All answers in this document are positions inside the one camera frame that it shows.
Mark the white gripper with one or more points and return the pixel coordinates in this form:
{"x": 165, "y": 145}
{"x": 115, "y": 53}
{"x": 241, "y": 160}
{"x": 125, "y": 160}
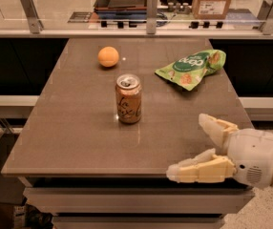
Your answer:
{"x": 255, "y": 156}

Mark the orange soda can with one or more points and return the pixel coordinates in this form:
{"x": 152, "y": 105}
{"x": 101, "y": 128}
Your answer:
{"x": 128, "y": 98}

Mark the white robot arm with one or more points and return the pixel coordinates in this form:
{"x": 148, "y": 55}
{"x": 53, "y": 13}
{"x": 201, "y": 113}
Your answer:
{"x": 245, "y": 155}

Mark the green snack bag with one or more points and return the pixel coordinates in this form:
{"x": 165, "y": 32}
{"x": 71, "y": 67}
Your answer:
{"x": 190, "y": 70}

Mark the orange fruit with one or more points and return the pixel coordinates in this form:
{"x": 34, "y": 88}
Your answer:
{"x": 108, "y": 57}

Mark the cardboard box with label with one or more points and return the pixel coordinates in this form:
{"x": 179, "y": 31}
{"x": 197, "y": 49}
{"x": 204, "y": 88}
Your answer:
{"x": 210, "y": 9}

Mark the grey table drawer unit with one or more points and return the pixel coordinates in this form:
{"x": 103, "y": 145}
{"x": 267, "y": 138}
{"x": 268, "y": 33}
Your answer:
{"x": 136, "y": 203}

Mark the middle metal railing post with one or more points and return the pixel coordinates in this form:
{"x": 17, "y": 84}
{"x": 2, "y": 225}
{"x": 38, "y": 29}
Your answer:
{"x": 151, "y": 20}

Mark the left metal railing post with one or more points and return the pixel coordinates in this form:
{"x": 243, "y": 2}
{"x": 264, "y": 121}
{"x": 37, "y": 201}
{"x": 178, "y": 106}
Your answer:
{"x": 35, "y": 25}

